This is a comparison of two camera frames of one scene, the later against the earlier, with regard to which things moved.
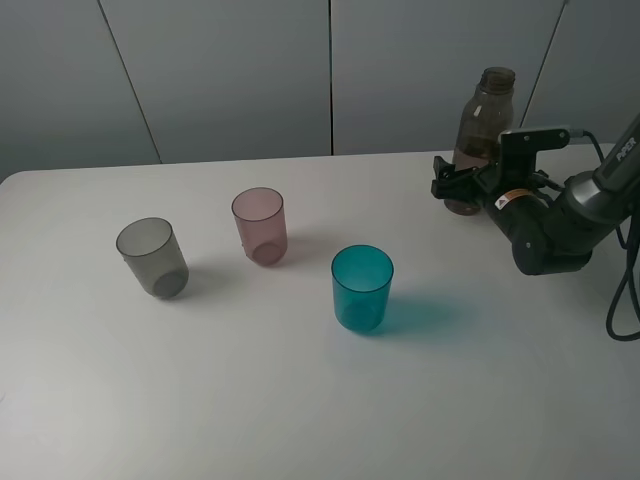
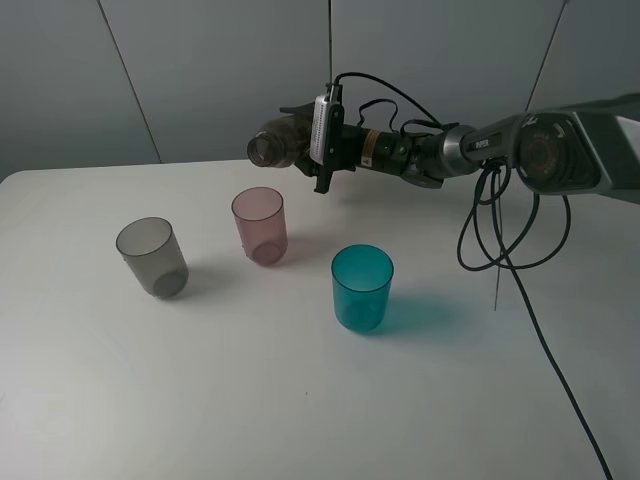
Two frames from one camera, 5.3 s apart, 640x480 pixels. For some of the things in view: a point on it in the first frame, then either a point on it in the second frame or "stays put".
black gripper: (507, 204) to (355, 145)
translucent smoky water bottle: (488, 113) to (281, 142)
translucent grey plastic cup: (150, 247) stays put
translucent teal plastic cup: (362, 280) stays put
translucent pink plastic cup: (261, 222) stays put
